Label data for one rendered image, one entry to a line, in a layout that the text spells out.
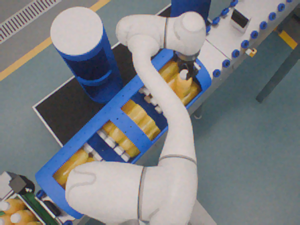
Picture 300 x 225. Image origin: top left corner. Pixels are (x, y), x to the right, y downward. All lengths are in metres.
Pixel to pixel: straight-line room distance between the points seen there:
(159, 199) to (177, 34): 0.54
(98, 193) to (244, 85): 2.23
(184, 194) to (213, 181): 1.90
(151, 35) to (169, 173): 0.47
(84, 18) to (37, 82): 1.20
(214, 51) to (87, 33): 0.68
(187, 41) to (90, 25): 0.91
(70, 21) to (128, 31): 0.86
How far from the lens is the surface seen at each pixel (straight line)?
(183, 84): 1.59
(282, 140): 2.93
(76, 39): 1.97
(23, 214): 1.80
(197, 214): 1.67
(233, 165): 2.81
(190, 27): 1.15
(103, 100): 2.69
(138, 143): 1.60
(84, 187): 0.90
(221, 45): 2.04
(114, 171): 0.89
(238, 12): 1.97
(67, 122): 2.77
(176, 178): 0.89
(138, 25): 1.20
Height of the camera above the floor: 2.75
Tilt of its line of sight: 75 degrees down
